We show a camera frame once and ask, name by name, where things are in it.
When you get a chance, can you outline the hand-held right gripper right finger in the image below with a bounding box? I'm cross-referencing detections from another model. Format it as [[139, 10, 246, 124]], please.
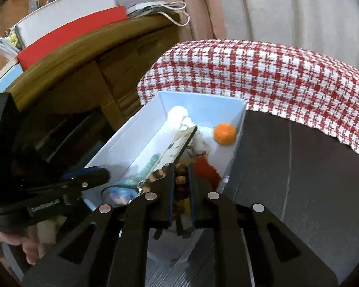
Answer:
[[187, 164, 339, 287]]

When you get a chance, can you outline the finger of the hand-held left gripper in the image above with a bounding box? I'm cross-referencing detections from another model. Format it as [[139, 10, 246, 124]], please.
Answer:
[[61, 167, 111, 191]]

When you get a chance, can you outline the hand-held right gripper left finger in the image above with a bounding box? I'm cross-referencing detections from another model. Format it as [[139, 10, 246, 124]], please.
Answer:
[[22, 164, 176, 287]]

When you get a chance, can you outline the red bow keychain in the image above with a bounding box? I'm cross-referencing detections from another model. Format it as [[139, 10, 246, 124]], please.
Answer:
[[194, 155, 222, 190]]

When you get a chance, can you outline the blue fuzzy flower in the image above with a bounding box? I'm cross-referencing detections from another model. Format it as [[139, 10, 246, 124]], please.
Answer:
[[103, 152, 162, 205]]

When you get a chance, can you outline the yellow checkered name tag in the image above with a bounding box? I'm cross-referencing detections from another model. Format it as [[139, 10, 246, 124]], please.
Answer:
[[136, 126, 199, 216]]

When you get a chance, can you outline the orange round charm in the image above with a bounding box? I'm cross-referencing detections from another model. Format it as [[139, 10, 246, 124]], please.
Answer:
[[213, 123, 237, 145]]

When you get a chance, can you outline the white cardboard box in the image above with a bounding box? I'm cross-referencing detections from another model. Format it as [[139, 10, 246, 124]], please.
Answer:
[[81, 91, 246, 265]]

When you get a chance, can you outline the white fluffy pompom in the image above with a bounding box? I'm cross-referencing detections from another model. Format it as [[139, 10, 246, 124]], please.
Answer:
[[167, 105, 211, 156]]

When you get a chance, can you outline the person's left hand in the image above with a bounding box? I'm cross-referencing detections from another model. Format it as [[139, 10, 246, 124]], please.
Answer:
[[0, 224, 44, 265]]

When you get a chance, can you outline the wooden desk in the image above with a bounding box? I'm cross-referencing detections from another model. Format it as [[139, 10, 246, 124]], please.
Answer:
[[0, 12, 183, 168]]

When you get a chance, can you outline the red white plaid cloth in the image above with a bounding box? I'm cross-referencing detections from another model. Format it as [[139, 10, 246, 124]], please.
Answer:
[[137, 39, 359, 164]]

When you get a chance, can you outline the red and white box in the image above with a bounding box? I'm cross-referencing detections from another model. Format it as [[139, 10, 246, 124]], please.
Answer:
[[15, 0, 128, 69]]

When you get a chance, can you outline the white lace curtain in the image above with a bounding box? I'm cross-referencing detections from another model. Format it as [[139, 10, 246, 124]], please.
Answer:
[[212, 0, 359, 66]]

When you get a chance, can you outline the paper bag with handles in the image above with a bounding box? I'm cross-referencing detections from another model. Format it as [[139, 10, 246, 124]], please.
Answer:
[[127, 1, 190, 27]]

